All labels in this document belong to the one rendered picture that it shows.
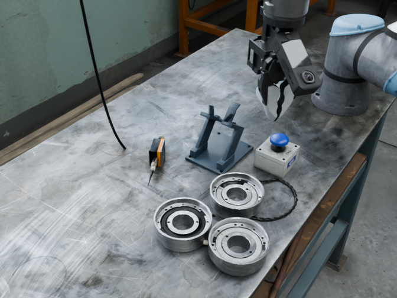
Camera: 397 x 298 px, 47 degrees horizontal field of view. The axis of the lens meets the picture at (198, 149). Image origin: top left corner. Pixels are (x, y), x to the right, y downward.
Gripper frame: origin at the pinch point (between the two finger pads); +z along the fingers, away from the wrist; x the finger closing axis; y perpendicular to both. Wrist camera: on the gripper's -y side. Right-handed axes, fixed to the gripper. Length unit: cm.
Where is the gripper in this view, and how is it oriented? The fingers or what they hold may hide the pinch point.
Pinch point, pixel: (276, 117)
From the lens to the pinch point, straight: 89.3
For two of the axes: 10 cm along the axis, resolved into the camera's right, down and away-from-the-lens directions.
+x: -9.2, 2.3, -3.2
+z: -0.2, 8.0, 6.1
